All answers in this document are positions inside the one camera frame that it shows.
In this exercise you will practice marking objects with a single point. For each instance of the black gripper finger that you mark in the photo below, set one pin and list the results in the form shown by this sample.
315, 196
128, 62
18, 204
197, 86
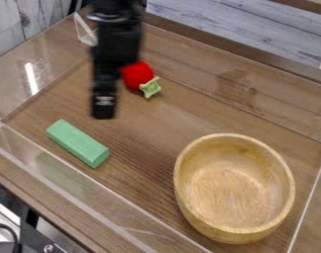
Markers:
105, 97

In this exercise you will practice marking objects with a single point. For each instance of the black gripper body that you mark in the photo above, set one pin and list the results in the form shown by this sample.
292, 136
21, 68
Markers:
120, 31

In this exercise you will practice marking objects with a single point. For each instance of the green rectangular block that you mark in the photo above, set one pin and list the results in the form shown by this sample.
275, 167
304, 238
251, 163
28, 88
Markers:
78, 143

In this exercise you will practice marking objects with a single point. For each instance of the wooden brown bowl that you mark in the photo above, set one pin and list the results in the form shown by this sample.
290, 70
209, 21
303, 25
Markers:
235, 187

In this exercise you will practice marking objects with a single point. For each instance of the red plush strawberry toy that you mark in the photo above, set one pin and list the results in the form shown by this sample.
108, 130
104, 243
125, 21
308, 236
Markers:
140, 78

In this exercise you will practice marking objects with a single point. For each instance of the clear acrylic tray wall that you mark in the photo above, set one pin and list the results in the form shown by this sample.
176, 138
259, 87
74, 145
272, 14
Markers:
94, 214

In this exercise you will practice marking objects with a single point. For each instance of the black metal table bracket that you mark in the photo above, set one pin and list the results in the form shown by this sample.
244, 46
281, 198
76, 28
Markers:
33, 241

